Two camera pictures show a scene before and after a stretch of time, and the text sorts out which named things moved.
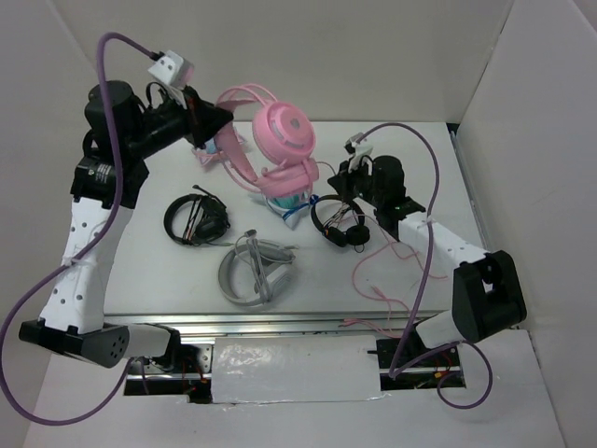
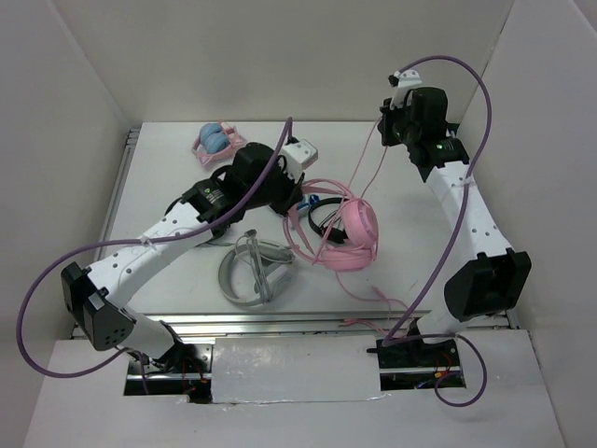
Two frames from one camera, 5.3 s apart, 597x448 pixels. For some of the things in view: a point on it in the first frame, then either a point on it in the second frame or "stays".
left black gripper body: (163, 126) to (277, 196)
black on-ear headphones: (354, 234) stays
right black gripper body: (360, 183) to (397, 127)
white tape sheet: (271, 369) stays
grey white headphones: (270, 262) stays
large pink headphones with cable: (268, 139) to (327, 223)
